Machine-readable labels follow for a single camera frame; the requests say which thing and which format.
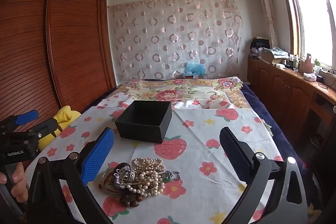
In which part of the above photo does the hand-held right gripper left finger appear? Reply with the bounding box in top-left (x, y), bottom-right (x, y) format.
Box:
top-left (26, 127), bottom-right (116, 224)

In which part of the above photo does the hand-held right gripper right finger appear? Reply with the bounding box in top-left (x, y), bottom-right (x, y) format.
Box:
top-left (219, 126), bottom-right (309, 224)

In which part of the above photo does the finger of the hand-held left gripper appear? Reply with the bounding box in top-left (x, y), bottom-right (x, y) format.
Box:
top-left (0, 110), bottom-right (39, 135)
top-left (25, 119), bottom-right (62, 139)

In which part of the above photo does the pearl necklace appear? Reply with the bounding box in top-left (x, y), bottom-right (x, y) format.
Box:
top-left (126, 157), bottom-right (166, 197)

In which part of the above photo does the brown wooden bead bracelet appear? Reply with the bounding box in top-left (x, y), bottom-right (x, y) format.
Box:
top-left (119, 187), bottom-right (153, 209)

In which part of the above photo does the black box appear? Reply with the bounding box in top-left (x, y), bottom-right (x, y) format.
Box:
top-left (115, 100), bottom-right (173, 144)

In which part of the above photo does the person's left hand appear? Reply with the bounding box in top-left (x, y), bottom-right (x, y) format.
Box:
top-left (0, 162), bottom-right (28, 206)

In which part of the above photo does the yellow plush toy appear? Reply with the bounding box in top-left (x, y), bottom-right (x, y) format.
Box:
top-left (38, 106), bottom-right (82, 151)

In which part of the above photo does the strawberry print cloth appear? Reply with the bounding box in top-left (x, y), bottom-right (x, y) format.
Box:
top-left (25, 93), bottom-right (284, 224)

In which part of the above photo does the long wooden cabinet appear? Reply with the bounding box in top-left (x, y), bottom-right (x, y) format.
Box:
top-left (247, 56), bottom-right (336, 140)

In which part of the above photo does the brown wooden wardrobe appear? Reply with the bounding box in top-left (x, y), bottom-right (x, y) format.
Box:
top-left (0, 0), bottom-right (116, 135)

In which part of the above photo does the floral blanket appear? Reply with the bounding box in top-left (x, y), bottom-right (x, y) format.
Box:
top-left (100, 77), bottom-right (273, 130)

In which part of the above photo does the blue plastic bag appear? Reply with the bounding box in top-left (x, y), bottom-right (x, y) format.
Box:
top-left (184, 62), bottom-right (206, 76)

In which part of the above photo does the pile of dark clothes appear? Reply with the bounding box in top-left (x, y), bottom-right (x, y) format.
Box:
top-left (249, 36), bottom-right (271, 58)

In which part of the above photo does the pink bottle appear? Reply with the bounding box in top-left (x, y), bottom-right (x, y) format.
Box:
top-left (304, 53), bottom-right (313, 73)

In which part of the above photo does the circle pattern hanging curtain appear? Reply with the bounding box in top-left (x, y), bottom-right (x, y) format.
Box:
top-left (107, 0), bottom-right (243, 81)

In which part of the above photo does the beige window curtain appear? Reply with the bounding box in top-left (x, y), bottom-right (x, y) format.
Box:
top-left (251, 0), bottom-right (279, 48)

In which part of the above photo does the silver bracelet with green stones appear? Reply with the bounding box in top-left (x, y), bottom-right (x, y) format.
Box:
top-left (157, 171), bottom-right (180, 184)

